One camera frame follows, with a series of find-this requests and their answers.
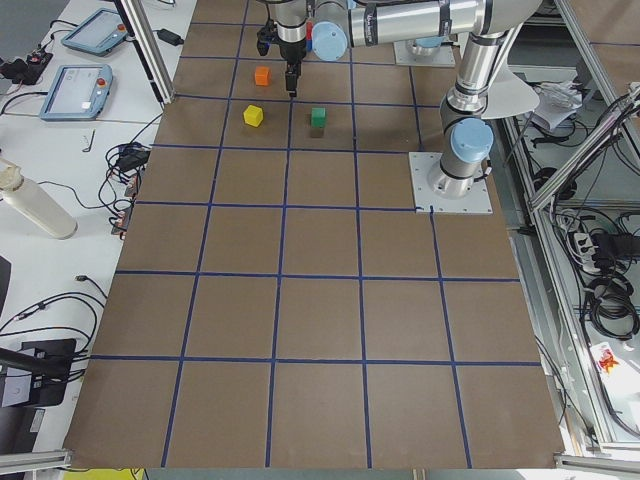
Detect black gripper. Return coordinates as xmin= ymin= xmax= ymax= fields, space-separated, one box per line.
xmin=278 ymin=38 xmax=306 ymax=97

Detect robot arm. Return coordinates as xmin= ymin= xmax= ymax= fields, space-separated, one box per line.
xmin=405 ymin=36 xmax=447 ymax=57
xmin=257 ymin=0 xmax=540 ymax=200

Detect orange block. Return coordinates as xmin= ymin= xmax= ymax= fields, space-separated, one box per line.
xmin=254 ymin=66 xmax=271 ymax=87

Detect green block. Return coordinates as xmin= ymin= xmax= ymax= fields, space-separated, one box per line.
xmin=310 ymin=107 xmax=327 ymax=129

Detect yellow block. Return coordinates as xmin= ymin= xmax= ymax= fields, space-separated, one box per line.
xmin=243 ymin=104 xmax=264 ymax=128

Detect black power adapter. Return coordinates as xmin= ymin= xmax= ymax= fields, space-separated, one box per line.
xmin=156 ymin=28 xmax=184 ymax=46

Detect upper teach pendant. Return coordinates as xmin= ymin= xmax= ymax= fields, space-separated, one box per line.
xmin=61 ymin=8 xmax=128 ymax=57

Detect teach pendant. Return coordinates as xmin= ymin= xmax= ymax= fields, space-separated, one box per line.
xmin=61 ymin=8 xmax=128 ymax=57
xmin=39 ymin=64 xmax=113 ymax=121

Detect lower teach pendant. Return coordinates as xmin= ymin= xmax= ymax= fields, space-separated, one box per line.
xmin=39 ymin=64 xmax=113 ymax=121

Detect hex key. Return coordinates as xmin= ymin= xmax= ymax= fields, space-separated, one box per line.
xmin=82 ymin=129 xmax=96 ymax=153

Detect white bottle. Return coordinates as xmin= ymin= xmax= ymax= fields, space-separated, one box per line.
xmin=1 ymin=158 xmax=78 ymax=240

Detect white power strip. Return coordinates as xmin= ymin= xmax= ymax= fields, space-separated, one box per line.
xmin=567 ymin=221 xmax=601 ymax=275

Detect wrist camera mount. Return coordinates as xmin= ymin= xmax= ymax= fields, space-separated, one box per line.
xmin=256 ymin=19 xmax=277 ymax=57

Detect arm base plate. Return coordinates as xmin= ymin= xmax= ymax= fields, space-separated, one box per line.
xmin=393 ymin=41 xmax=456 ymax=68
xmin=408 ymin=152 xmax=493 ymax=215

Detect aluminium frame post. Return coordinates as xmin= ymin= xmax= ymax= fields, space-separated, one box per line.
xmin=114 ymin=0 xmax=175 ymax=105

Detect black cables on table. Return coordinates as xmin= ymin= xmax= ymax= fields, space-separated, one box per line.
xmin=74 ymin=141 xmax=151 ymax=211

